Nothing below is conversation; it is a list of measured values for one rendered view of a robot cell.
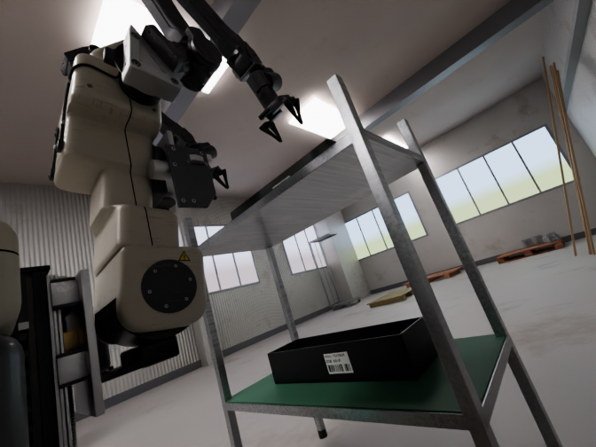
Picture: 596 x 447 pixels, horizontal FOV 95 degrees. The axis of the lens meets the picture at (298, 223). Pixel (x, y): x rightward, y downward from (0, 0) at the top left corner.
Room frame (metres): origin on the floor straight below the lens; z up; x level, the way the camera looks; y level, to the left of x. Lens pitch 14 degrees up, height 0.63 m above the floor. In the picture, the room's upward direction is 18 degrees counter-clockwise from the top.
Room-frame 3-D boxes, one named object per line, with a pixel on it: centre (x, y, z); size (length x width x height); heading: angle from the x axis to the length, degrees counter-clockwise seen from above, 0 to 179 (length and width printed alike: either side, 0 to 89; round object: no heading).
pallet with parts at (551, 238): (5.90, -4.30, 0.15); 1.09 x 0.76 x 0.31; 51
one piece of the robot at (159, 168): (0.66, 0.31, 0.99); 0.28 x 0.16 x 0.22; 51
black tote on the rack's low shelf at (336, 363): (1.03, 0.00, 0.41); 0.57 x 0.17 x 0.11; 49
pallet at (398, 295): (5.78, -1.39, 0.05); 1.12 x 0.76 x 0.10; 143
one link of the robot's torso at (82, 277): (0.60, 0.43, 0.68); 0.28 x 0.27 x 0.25; 51
